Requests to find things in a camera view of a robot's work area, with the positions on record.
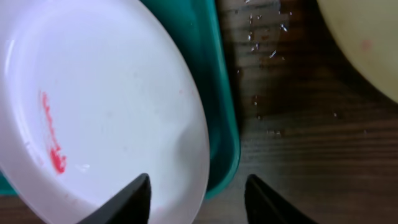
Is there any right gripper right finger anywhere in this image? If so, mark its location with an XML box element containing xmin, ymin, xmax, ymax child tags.
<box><xmin>244</xmin><ymin>174</ymin><xmax>317</xmax><ymax>224</ymax></box>

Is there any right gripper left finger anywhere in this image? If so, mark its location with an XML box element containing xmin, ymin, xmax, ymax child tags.
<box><xmin>78</xmin><ymin>173</ymin><xmax>152</xmax><ymax>224</ymax></box>

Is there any white plate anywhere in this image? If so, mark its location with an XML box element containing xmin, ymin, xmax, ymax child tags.
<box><xmin>1</xmin><ymin>0</ymin><xmax>210</xmax><ymax>223</ymax></box>

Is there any yellow-green rimmed plate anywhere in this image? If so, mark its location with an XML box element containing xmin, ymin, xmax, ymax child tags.
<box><xmin>317</xmin><ymin>0</ymin><xmax>397</xmax><ymax>101</ymax></box>

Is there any teal plastic tray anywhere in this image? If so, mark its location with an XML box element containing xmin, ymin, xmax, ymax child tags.
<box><xmin>0</xmin><ymin>0</ymin><xmax>242</xmax><ymax>200</ymax></box>

